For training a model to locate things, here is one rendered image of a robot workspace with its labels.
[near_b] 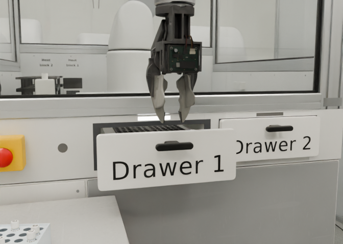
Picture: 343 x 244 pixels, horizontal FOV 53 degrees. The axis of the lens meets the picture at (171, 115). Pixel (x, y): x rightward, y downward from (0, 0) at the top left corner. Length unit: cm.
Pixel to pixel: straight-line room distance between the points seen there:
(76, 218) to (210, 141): 31
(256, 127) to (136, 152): 37
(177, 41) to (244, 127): 38
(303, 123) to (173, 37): 52
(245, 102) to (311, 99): 19
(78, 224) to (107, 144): 16
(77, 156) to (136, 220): 22
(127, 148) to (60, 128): 20
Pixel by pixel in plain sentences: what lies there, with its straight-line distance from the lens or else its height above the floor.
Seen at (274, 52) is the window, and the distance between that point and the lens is 98.
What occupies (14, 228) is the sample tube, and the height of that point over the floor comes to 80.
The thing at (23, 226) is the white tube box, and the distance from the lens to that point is 65.
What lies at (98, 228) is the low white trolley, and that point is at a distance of 69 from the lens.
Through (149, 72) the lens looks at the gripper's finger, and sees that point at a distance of 65.
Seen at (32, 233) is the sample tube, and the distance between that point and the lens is 59.
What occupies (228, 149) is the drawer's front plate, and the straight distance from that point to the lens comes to 75.
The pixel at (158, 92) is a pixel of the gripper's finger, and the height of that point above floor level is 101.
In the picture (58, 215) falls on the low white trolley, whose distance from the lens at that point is 77.
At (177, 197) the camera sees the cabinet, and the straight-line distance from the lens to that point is 91.
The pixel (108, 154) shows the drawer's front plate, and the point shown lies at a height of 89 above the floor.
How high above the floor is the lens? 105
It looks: 7 degrees down
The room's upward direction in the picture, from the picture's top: straight up
